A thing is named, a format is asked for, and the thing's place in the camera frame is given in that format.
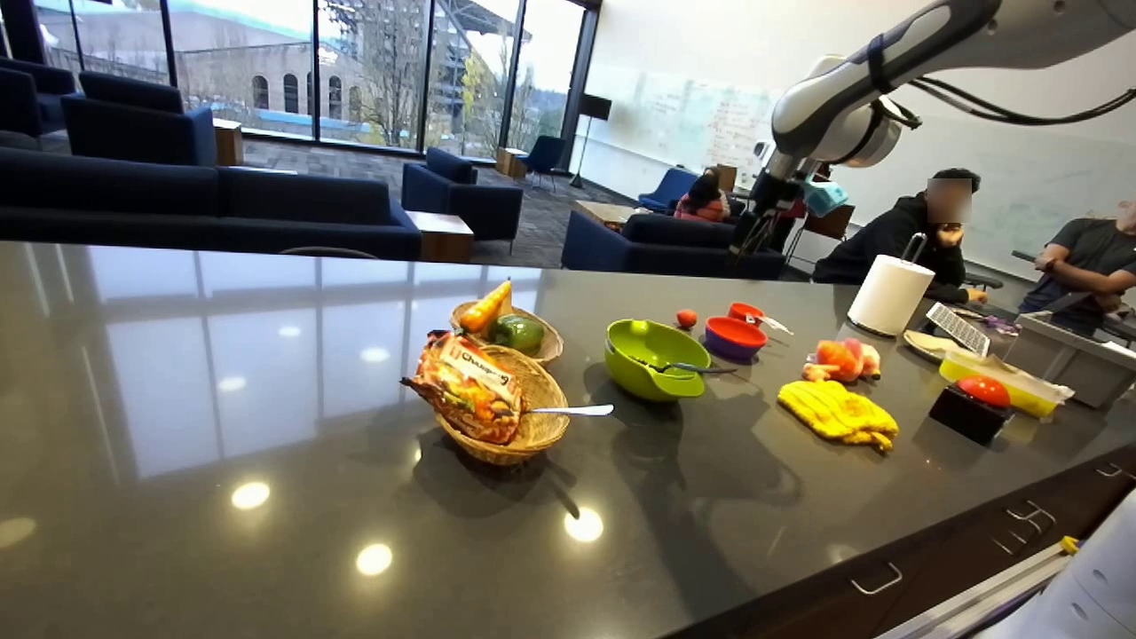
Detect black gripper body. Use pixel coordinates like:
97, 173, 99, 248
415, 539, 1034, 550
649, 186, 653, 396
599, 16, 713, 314
733, 173, 801, 252

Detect small red ball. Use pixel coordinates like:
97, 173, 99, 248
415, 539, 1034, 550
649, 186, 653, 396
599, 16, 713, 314
673, 310, 700, 331

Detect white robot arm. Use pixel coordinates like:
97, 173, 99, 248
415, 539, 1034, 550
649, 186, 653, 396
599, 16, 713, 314
733, 0, 1136, 254

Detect seated person red shirt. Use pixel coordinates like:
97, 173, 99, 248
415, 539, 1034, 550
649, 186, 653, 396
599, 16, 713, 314
673, 173, 732, 222

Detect small red cup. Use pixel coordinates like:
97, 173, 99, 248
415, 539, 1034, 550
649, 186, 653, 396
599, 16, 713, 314
726, 302, 793, 333

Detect dark blue sofa right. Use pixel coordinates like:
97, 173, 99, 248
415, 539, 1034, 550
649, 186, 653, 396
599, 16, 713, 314
559, 212, 786, 279

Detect red and purple bowl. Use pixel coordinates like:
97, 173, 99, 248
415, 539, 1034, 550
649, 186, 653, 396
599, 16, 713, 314
704, 314, 767, 360

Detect white paper towel roll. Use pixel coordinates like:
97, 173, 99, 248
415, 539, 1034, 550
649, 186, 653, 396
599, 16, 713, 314
848, 231, 933, 338

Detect person in black hoodie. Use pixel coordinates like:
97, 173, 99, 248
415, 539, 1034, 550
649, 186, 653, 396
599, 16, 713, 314
814, 194, 987, 306

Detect pink orange plush toy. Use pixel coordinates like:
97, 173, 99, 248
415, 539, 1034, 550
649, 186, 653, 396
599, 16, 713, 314
801, 339, 881, 384

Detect green plastic bowl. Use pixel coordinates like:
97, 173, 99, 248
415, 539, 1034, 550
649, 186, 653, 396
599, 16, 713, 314
604, 314, 711, 402

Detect yellow cloth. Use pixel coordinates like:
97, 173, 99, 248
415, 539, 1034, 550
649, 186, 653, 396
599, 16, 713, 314
777, 381, 899, 455

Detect dark blue armchair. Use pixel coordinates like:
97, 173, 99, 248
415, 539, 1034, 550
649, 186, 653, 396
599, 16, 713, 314
400, 149, 523, 242

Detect green apple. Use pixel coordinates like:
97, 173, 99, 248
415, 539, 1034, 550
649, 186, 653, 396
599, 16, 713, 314
491, 313, 542, 354

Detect red dome on black base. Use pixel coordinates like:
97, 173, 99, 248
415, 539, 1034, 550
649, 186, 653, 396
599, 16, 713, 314
931, 377, 1012, 443

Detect metal spoon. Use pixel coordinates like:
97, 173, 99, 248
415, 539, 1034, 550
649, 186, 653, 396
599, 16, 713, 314
523, 403, 613, 417

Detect clear container with yellow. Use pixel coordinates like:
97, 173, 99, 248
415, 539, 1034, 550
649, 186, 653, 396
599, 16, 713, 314
936, 352, 1072, 417

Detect yellow pear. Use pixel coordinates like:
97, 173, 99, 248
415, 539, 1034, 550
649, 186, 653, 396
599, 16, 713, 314
457, 279, 511, 338

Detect seated person dark shirt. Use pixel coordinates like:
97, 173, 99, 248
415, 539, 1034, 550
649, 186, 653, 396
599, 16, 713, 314
1017, 201, 1136, 333

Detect large wicker basket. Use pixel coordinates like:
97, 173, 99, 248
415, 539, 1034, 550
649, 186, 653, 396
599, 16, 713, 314
404, 331, 569, 465

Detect snack bag in basket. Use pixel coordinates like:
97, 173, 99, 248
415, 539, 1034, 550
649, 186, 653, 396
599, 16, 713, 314
404, 331, 523, 443

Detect long dark blue sofa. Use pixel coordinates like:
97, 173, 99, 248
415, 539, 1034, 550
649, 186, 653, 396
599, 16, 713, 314
0, 149, 423, 260

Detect teal wrist camera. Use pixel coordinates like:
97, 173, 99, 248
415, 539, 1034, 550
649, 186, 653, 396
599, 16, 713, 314
807, 182, 848, 215

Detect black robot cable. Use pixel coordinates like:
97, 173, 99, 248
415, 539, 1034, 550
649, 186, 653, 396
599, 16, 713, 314
867, 30, 1136, 126

